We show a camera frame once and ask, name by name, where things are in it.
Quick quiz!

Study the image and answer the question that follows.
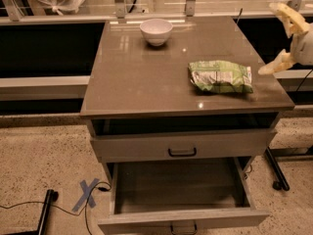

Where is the black stand leg left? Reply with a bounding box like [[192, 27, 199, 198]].
[[6, 189, 59, 235]]

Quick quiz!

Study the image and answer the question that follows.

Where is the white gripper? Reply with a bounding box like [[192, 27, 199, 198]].
[[258, 3, 313, 75]]

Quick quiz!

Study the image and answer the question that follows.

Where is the open middle drawer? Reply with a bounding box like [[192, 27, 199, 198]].
[[99, 158, 269, 235]]

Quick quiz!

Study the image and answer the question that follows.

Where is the white ceramic bowl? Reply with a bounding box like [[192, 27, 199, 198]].
[[140, 19, 173, 46]]

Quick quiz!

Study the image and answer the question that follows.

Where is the blue tape cross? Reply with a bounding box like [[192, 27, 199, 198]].
[[71, 178, 99, 212]]

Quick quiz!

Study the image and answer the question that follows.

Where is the black floor cable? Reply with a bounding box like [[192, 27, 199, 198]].
[[0, 180, 112, 235]]

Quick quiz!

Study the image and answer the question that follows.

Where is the black drawer handle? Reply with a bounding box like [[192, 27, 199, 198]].
[[167, 148, 198, 158], [170, 224, 198, 235]]

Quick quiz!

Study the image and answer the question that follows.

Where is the black top drawer handle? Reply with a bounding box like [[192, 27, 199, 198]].
[[167, 148, 198, 158]]

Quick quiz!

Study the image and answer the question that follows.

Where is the green jalapeno chip bag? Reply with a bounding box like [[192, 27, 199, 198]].
[[188, 60, 253, 94]]

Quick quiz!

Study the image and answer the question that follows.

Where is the black middle drawer handle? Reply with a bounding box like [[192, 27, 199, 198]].
[[170, 224, 198, 235]]

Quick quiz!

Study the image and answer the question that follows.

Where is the black stand leg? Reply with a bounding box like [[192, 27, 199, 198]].
[[265, 148, 290, 191], [6, 189, 59, 235]]

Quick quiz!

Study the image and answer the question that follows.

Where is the grey drawer cabinet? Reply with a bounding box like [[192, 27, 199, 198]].
[[79, 16, 296, 164]]

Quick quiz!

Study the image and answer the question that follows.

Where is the black stand leg right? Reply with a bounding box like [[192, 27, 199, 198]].
[[265, 148, 290, 191]]

